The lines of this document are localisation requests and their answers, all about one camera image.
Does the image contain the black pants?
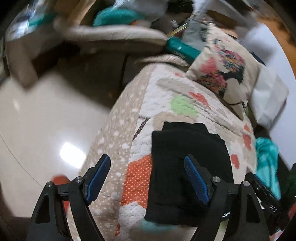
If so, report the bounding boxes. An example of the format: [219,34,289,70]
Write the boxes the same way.
[144,122,234,227]

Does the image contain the turquoise cloth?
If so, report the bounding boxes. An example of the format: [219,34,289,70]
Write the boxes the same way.
[255,137,281,200]

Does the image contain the heart patterned quilt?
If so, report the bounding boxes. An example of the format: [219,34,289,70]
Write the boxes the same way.
[80,55,257,240]

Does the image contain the floral silhouette cushion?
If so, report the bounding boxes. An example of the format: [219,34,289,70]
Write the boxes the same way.
[186,26,260,120]

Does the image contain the teal wet wipes pack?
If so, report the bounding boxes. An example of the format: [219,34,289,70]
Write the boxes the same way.
[166,37,201,64]

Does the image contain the beige padded blanket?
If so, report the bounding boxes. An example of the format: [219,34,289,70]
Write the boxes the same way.
[4,16,167,88]

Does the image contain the teal towel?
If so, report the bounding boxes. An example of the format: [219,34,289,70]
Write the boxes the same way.
[92,7,145,27]

